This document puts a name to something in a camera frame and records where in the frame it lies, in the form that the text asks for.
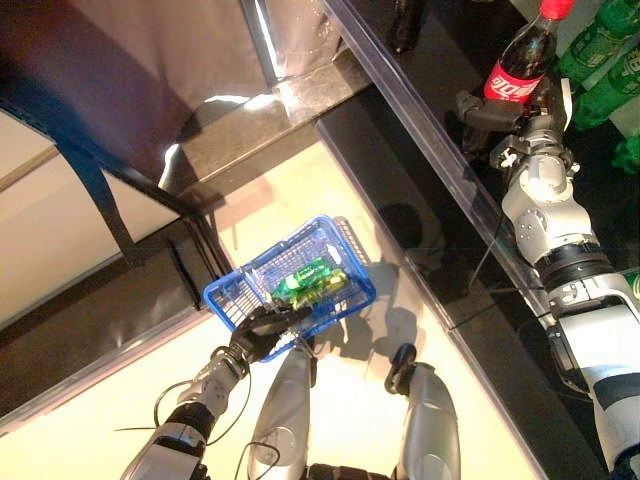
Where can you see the white flat tag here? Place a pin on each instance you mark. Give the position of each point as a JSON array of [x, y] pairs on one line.
[[567, 100]]

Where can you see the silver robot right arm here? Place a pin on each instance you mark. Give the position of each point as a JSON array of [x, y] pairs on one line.
[[550, 215]]

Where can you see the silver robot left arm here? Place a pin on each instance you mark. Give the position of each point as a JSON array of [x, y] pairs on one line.
[[210, 395]]

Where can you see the black framed display cabinet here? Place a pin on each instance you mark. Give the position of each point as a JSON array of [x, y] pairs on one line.
[[75, 320]]

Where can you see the black slanted pole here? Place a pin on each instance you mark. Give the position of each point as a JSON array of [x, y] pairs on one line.
[[260, 35]]

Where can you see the blue plastic shopping basket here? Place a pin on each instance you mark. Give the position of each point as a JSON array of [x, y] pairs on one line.
[[220, 300]]

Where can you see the silver robot right leg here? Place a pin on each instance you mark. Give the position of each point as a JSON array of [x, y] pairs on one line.
[[430, 415]]

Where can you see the glossy dark floor plinth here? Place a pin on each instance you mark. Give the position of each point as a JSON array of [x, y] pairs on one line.
[[260, 120]]

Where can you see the silver robot leg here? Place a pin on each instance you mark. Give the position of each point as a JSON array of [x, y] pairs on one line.
[[285, 400], [430, 415]]

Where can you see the silver robot left leg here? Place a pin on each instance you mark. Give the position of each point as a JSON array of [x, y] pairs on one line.
[[285, 400]]

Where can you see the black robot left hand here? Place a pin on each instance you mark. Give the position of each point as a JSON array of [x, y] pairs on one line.
[[255, 332]]

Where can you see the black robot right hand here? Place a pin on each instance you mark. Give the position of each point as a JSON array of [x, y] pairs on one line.
[[500, 116]]

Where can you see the Coca-Cola bottle red cap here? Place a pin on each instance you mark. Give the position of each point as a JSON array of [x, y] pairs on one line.
[[522, 65], [407, 25]]

